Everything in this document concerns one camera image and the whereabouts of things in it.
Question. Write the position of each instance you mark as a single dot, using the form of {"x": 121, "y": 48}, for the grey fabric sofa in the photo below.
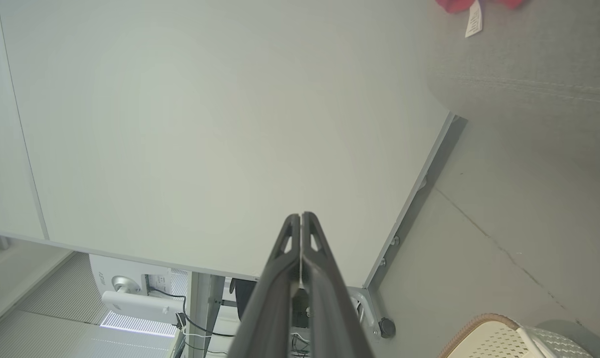
{"x": 528, "y": 59}

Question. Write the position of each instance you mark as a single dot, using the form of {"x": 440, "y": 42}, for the black caster wheel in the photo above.
{"x": 387, "y": 328}

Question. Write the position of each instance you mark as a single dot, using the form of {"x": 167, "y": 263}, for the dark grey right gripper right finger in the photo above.
{"x": 334, "y": 323}

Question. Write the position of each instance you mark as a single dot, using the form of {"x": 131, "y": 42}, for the grey desk leg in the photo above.
{"x": 200, "y": 308}

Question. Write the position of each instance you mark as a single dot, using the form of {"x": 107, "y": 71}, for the long grey partition foot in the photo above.
{"x": 367, "y": 306}

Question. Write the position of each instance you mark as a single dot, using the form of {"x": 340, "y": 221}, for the white MSI monitor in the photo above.
{"x": 126, "y": 278}

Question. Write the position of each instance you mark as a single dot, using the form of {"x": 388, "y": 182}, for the white partition panel grey frame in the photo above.
{"x": 205, "y": 124}

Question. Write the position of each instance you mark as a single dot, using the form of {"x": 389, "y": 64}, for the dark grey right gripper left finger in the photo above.
{"x": 265, "y": 323}

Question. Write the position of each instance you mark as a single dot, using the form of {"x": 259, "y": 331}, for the red white-striped garment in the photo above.
{"x": 451, "y": 5}

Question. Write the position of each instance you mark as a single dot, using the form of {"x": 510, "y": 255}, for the pink perforated laundry basket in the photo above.
{"x": 488, "y": 343}

